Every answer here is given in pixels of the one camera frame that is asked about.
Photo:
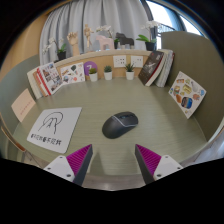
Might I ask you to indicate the white wall socket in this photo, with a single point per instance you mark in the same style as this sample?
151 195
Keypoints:
137 61
119 61

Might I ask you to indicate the dark horse figurine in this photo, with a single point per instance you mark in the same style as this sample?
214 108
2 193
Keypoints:
125 40

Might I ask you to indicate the white assorted sticker sheet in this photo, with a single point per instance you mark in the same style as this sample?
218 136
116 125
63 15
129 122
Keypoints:
73 73

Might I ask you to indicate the black cover book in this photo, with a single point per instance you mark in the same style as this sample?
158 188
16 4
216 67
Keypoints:
150 68

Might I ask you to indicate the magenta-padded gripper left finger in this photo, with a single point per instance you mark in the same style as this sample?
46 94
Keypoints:
58 166

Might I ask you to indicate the red-spined photo magazine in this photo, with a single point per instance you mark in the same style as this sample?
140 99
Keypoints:
50 78

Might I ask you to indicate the wooden hand model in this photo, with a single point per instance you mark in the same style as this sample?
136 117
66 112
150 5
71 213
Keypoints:
74 41

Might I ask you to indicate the food sticker sheet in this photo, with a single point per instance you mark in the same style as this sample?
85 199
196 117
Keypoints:
186 95

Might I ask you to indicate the pale pink paper card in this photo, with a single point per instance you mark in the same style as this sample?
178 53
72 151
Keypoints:
23 105

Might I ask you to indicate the wooden artist mannequin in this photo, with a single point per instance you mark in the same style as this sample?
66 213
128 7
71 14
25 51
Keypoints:
88 35

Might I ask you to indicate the pink horse figurine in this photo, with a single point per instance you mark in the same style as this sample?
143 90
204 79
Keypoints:
105 42

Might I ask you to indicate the grey curtain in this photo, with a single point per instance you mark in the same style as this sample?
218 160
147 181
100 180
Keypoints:
66 20

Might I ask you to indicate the white orchid plant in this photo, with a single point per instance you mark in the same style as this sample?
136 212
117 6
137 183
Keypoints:
105 29

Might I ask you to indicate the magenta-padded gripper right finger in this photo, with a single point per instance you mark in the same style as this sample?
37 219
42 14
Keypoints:
166 165

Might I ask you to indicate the white and brown books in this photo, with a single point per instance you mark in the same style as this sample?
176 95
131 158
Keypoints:
33 83

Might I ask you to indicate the white books stack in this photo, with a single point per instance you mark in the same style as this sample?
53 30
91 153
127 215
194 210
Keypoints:
167 70

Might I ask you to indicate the purple round number sign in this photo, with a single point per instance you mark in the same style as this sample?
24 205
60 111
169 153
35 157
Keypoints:
89 66

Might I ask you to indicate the white orchid in black pot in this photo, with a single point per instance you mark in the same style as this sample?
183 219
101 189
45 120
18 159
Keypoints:
150 46
61 55

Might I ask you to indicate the dark grey computer mouse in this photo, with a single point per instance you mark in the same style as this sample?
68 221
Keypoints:
118 126

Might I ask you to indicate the small plant in white pot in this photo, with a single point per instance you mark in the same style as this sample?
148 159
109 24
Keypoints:
108 76
93 77
129 75

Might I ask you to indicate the light wood desk backboard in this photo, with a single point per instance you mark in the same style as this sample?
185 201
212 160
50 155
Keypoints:
103 60

